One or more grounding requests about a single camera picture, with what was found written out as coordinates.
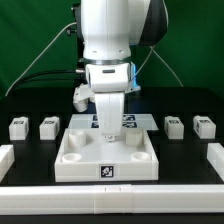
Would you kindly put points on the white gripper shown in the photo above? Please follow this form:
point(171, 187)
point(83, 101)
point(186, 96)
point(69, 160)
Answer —
point(109, 83)

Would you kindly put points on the white square tabletop tray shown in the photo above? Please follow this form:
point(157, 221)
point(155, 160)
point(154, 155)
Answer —
point(85, 155)

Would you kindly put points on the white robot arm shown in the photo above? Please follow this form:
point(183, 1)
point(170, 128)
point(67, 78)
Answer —
point(108, 29)

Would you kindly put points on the white marker tag board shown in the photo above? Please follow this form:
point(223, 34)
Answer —
point(87, 121)

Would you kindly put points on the white left fence block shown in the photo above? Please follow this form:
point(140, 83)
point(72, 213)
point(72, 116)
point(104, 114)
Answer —
point(6, 159)

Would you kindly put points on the white fence block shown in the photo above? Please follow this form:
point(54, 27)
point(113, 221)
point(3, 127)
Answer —
point(6, 159)
point(215, 155)

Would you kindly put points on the white right fence block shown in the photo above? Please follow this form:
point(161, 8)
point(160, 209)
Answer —
point(215, 155)

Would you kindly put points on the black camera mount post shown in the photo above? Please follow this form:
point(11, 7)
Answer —
point(76, 30)

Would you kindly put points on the white front fence rail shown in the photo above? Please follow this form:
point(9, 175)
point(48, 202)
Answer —
point(101, 199)

